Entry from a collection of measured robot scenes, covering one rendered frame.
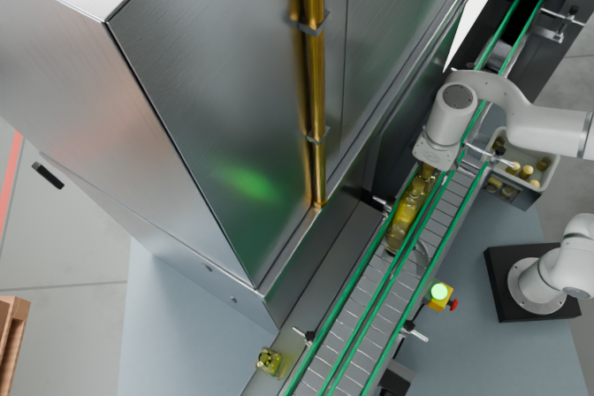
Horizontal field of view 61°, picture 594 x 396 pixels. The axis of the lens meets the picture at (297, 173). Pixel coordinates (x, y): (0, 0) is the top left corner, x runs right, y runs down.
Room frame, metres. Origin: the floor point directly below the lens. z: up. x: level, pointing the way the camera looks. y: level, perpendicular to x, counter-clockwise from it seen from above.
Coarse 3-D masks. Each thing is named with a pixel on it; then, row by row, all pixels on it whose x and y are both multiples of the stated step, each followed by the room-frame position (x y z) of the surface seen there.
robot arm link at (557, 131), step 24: (456, 72) 0.64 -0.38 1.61; (480, 72) 0.62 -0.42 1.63; (480, 96) 0.59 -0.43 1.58; (504, 96) 0.55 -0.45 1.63; (528, 120) 0.47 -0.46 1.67; (552, 120) 0.46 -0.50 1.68; (576, 120) 0.44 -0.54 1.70; (528, 144) 0.44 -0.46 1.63; (552, 144) 0.42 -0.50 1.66; (576, 144) 0.40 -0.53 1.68
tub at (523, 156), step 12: (504, 132) 0.80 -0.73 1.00; (492, 144) 0.78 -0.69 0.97; (504, 156) 0.74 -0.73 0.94; (516, 156) 0.73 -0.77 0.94; (528, 156) 0.72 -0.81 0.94; (540, 156) 0.71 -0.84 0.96; (552, 156) 0.69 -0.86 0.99; (504, 168) 0.69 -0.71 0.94; (552, 168) 0.64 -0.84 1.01; (516, 180) 0.61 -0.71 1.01; (528, 180) 0.64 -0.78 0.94; (540, 180) 0.63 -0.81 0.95
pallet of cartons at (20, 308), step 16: (0, 304) 0.63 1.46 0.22; (16, 304) 0.65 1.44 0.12; (0, 320) 0.57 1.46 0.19; (16, 320) 0.59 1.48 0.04; (0, 336) 0.50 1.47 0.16; (16, 336) 0.52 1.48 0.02; (0, 352) 0.43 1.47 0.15; (16, 352) 0.44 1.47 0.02; (0, 368) 0.38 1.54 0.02; (0, 384) 0.31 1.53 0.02
